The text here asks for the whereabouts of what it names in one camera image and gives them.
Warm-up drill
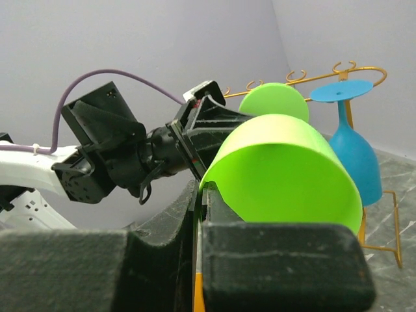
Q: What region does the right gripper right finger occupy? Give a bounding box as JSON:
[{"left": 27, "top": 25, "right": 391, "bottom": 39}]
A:
[{"left": 201, "top": 182, "right": 376, "bottom": 311}]

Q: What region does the gold wire glass rack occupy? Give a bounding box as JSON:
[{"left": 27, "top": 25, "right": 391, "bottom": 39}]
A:
[{"left": 220, "top": 60, "right": 404, "bottom": 269}]

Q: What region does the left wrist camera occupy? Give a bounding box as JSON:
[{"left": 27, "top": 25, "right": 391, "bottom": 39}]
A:
[{"left": 183, "top": 80, "right": 225, "bottom": 105}]

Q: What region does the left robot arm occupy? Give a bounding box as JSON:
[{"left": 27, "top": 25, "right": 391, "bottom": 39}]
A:
[{"left": 1, "top": 81, "right": 250, "bottom": 229}]

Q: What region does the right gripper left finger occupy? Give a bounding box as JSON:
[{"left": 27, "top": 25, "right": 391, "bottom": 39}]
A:
[{"left": 1, "top": 181, "right": 198, "bottom": 311}]

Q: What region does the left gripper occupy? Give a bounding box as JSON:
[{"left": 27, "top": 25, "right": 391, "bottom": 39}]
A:
[{"left": 166, "top": 94, "right": 254, "bottom": 179}]

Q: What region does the green wine glass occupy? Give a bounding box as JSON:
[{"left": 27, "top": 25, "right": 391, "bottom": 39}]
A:
[{"left": 201, "top": 83, "right": 362, "bottom": 233}]

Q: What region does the dark blue wine glass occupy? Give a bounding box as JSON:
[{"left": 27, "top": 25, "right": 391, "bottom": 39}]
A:
[{"left": 310, "top": 79, "right": 383, "bottom": 207}]

